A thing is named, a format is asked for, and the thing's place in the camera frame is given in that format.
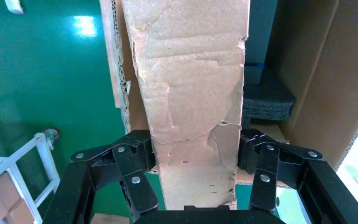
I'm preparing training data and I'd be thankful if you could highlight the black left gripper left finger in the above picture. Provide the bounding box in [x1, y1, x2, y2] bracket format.
[43, 130, 159, 224]

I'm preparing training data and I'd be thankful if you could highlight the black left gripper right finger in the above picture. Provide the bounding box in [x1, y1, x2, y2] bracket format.
[237, 129, 358, 224]

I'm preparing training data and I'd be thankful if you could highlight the small cardboard box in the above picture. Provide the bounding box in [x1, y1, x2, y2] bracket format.
[122, 0, 251, 211]

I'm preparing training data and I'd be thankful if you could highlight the large cardboard box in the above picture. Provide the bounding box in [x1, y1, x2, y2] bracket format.
[100, 0, 358, 189]

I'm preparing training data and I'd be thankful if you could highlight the black foam pad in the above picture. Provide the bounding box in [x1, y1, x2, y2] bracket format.
[241, 69, 297, 124]

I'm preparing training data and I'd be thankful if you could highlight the cart caster wheel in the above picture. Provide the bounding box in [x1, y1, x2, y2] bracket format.
[43, 128, 60, 141]

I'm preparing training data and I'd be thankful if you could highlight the small white block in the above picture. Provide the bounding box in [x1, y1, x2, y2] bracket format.
[4, 0, 24, 15]

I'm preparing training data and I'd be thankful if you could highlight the white metal cart frame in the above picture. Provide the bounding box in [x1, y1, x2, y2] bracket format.
[0, 133, 61, 224]

